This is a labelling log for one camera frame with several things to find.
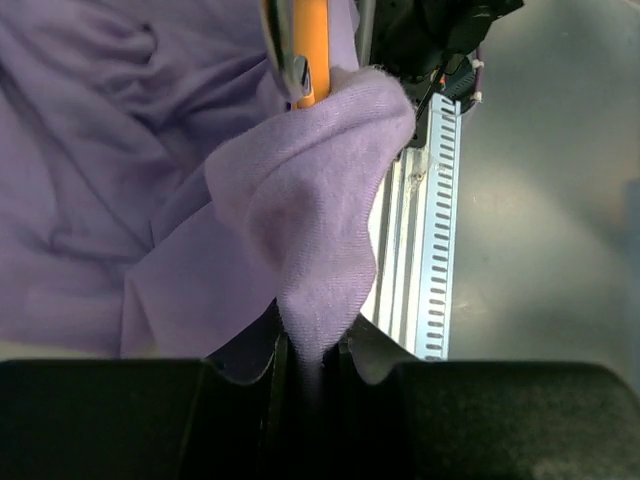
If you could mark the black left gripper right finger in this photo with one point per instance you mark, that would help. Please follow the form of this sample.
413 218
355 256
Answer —
403 418

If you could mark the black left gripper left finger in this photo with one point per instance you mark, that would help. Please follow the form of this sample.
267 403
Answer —
216 418

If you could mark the lilac t shirt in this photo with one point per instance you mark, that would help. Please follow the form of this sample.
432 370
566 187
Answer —
156 192

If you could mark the orange brown hanger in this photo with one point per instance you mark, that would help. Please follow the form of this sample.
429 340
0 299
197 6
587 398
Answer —
296 34

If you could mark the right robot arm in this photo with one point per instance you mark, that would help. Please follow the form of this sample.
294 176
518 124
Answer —
411 39

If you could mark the aluminium mounting rail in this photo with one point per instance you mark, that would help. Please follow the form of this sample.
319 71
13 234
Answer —
412 228

